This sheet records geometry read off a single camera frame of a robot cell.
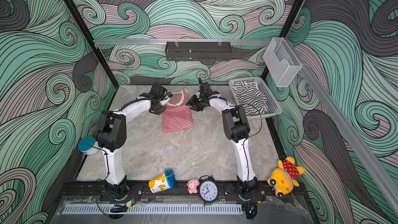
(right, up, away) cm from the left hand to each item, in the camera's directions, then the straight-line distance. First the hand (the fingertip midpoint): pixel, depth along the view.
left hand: (158, 105), depth 99 cm
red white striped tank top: (+13, -7, 0) cm, 15 cm away
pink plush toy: (+23, -38, -27) cm, 51 cm away
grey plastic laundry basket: (+76, -2, -1) cm, 76 cm away
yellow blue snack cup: (+10, -34, -29) cm, 46 cm away
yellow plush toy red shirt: (+65, -33, -29) cm, 79 cm away
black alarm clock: (+31, -39, -27) cm, 57 cm away
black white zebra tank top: (+65, +3, +8) cm, 66 cm away
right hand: (+19, 0, +1) cm, 19 cm away
